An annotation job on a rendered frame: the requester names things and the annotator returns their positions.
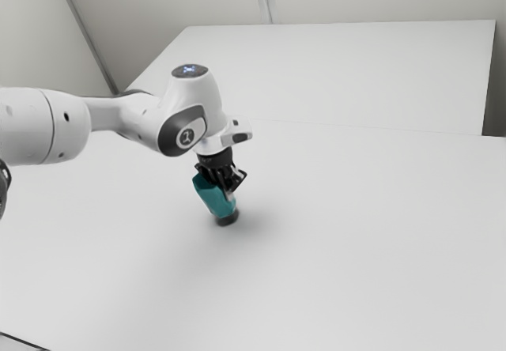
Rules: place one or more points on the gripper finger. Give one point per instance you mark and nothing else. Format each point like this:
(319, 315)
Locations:
(229, 195)

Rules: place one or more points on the teal faceted mug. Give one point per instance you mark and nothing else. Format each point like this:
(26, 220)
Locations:
(215, 202)

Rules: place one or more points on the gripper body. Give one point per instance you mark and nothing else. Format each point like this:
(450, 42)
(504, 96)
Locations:
(218, 168)

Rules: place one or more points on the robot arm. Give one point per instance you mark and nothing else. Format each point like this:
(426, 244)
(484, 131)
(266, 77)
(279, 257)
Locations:
(118, 114)

